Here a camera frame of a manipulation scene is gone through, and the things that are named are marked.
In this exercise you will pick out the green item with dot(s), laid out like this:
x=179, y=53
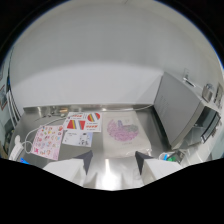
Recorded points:
x=170, y=158

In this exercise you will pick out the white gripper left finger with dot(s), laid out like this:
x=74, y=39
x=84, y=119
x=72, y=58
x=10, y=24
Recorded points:
x=68, y=168

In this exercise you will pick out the stainless steel appliance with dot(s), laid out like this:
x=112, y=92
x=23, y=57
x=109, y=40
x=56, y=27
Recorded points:
x=181, y=113

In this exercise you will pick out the small white sticker sheet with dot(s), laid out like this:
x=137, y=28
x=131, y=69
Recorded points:
x=77, y=138

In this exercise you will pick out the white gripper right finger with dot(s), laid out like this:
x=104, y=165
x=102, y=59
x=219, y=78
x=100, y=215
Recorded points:
x=156, y=168

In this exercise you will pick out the pink sticker sheet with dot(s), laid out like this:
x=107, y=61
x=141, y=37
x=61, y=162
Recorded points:
x=47, y=141

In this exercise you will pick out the metal container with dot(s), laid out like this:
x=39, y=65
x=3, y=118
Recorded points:
x=208, y=92

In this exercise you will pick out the red yellow sticker sheet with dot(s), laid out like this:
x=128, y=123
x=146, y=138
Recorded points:
x=82, y=121

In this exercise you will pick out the white power adapter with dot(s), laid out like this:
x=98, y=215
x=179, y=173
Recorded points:
x=16, y=150

